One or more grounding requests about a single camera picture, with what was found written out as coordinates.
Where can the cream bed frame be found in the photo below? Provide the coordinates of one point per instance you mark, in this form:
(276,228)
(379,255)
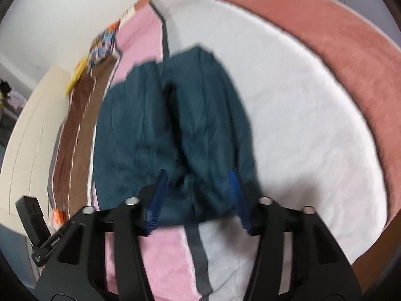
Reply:
(31,138)

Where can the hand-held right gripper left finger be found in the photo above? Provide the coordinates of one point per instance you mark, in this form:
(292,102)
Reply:
(156,202)

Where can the teal puffer jacket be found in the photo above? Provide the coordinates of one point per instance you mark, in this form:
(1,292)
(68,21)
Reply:
(141,131)

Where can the yellow packet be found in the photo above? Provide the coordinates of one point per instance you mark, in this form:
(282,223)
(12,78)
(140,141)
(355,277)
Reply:
(78,73)

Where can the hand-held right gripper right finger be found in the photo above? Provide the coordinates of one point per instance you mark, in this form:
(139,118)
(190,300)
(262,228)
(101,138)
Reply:
(236,194)

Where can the colourful printed pillow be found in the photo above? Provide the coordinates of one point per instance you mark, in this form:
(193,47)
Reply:
(103,45)

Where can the orange packet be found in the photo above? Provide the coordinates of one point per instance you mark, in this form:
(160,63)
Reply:
(58,219)

